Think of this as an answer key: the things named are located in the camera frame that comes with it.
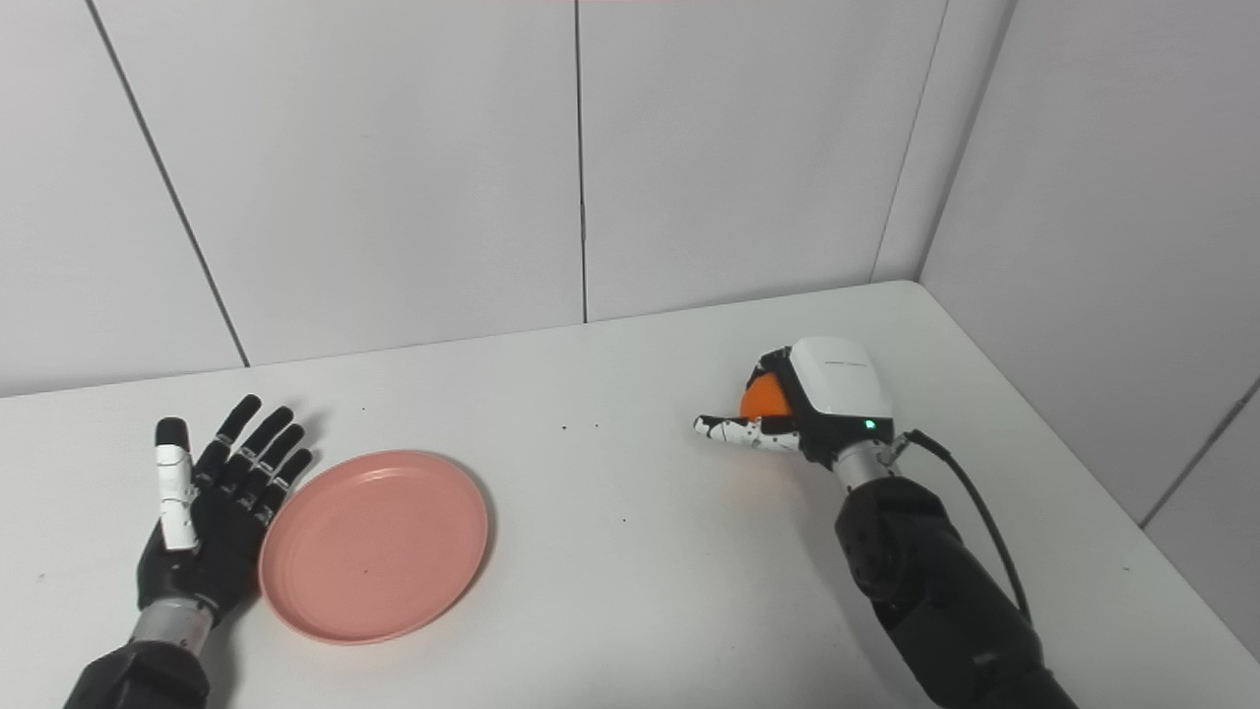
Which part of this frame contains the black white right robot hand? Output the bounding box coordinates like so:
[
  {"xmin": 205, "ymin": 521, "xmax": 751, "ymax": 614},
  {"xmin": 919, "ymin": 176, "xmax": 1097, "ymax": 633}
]
[{"xmin": 693, "ymin": 337, "xmax": 897, "ymax": 469}]

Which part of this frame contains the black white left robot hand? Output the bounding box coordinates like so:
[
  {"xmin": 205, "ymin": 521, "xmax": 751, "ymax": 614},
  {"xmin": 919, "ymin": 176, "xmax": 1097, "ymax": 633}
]
[{"xmin": 136, "ymin": 394, "xmax": 314, "ymax": 626}]

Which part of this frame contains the orange fruit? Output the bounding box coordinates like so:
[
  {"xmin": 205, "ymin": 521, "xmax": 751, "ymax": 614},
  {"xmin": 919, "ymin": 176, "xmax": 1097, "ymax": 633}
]
[{"xmin": 739, "ymin": 374, "xmax": 793, "ymax": 421}]

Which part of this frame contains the pink round plate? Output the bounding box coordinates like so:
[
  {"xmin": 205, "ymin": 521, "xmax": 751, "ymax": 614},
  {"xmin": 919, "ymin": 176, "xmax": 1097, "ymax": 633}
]
[{"xmin": 259, "ymin": 450, "xmax": 490, "ymax": 647}]

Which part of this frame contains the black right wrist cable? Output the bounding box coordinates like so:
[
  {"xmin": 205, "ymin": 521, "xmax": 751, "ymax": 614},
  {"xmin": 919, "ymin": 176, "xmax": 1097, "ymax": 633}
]
[{"xmin": 891, "ymin": 429, "xmax": 1033, "ymax": 626}]

